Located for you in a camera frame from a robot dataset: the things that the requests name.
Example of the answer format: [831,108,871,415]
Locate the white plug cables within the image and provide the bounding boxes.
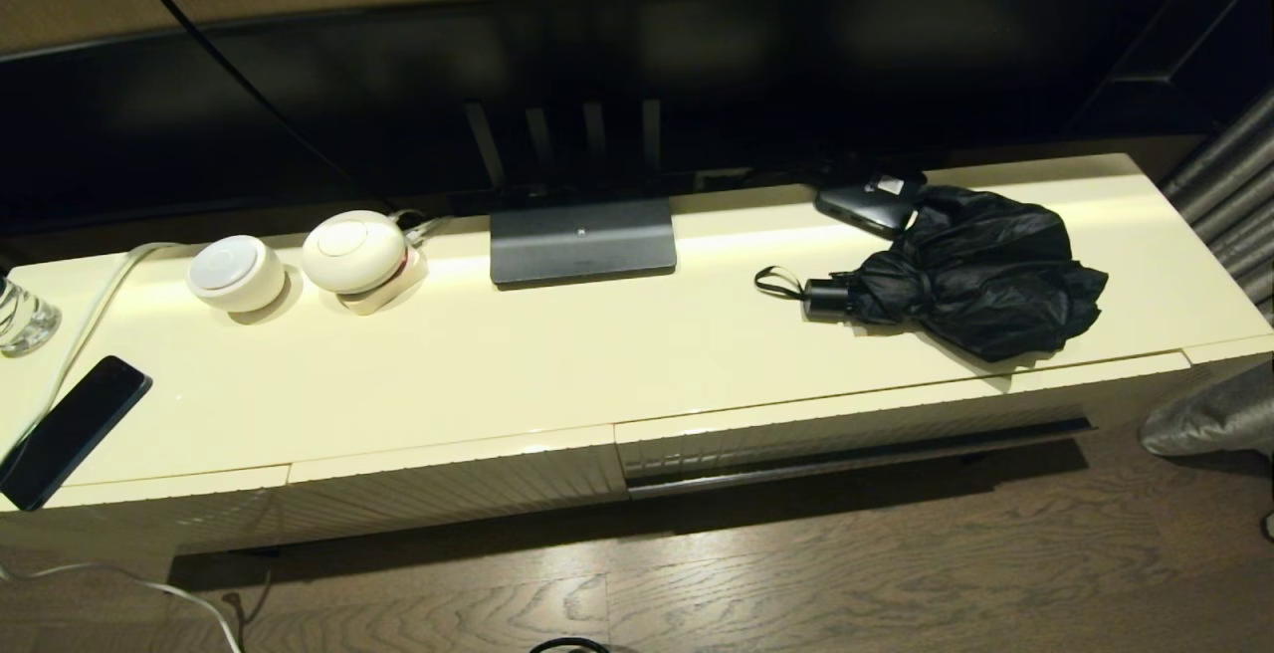
[393,207,454,242]

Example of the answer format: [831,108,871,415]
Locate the black flat screen television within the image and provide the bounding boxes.
[0,0,1195,236]

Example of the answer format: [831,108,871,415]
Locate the cream device dock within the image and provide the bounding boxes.
[336,245,430,317]

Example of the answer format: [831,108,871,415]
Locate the black umbrella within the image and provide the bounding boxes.
[753,185,1110,363]

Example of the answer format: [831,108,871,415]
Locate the small white round speaker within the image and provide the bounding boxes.
[186,234,288,314]

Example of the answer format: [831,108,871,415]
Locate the black set-top box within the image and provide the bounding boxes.
[815,171,929,240]

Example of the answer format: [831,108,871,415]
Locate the cream ribbed cabinet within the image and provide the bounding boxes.
[0,152,1274,559]

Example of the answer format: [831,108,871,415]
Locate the dark wooden wall frame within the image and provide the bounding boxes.
[1070,0,1274,136]

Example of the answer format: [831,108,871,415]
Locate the cream drawer with dark handle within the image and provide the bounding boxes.
[614,349,1193,501]

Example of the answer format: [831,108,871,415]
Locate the black smartphone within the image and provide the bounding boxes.
[0,355,154,512]

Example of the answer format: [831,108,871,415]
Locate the wide cream ribbed cabinet door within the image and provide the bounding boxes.
[287,424,630,540]

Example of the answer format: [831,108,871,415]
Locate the thin black hanging cable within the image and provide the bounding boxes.
[105,0,374,191]

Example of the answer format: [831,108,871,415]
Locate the white dome shaped device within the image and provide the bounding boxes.
[301,210,409,296]

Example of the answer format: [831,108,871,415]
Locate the grey television base plate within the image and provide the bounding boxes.
[489,197,679,287]

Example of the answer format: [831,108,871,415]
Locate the clear drinking glass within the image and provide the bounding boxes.
[0,275,63,356]

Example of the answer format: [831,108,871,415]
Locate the white charging cable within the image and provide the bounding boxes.
[0,241,245,653]

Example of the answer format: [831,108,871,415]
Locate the narrow cream ribbed cabinet door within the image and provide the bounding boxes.
[45,464,292,554]

